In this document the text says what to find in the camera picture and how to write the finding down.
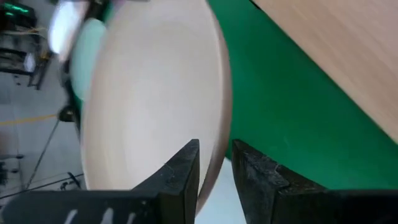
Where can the black equipment rack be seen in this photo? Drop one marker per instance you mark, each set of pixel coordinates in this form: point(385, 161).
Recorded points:
point(15, 18)

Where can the green table mat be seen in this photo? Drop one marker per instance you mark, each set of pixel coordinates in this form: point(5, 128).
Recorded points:
point(280, 109)

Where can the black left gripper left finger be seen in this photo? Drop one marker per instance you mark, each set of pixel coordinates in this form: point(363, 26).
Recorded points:
point(174, 193)

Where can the black table frame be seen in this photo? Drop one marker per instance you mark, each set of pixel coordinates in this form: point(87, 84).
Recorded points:
point(66, 113)

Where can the pale cream pink plate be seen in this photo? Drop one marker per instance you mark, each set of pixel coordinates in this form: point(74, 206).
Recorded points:
point(155, 93)

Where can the pale mint white plate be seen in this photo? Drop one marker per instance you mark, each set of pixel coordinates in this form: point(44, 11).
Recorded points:
point(87, 56)

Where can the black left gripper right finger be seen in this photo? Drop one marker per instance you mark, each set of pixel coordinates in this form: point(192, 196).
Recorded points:
point(264, 193)

